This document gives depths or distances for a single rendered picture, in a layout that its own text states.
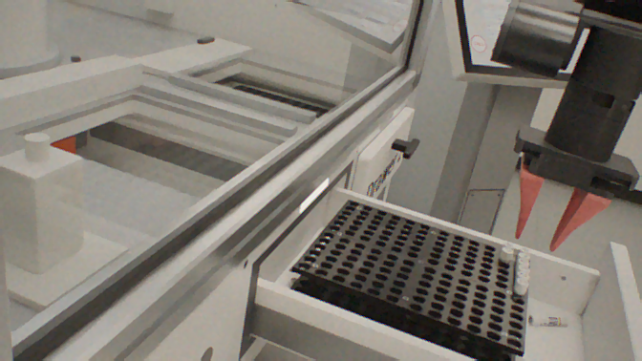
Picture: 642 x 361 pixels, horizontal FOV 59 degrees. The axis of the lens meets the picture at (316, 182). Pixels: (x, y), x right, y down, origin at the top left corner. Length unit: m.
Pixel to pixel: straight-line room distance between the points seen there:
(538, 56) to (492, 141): 1.02
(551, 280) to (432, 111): 1.60
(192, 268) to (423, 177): 2.02
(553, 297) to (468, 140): 0.85
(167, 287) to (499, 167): 1.30
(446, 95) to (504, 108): 0.76
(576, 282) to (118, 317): 0.54
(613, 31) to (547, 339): 0.34
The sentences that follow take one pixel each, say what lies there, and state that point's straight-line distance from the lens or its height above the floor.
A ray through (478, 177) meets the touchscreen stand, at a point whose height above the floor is 0.66.
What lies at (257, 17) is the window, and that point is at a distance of 0.41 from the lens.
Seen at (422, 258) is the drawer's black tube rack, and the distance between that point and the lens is 0.62.
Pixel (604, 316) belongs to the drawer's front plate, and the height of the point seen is 0.89.
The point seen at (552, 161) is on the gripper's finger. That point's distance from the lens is 0.53.
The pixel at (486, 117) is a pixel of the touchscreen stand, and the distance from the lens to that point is 1.50.
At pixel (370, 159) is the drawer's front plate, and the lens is 0.77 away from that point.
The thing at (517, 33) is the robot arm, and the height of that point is 1.15.
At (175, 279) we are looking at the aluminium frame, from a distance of 0.37.
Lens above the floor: 1.21
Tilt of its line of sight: 25 degrees down
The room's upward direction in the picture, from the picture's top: 11 degrees clockwise
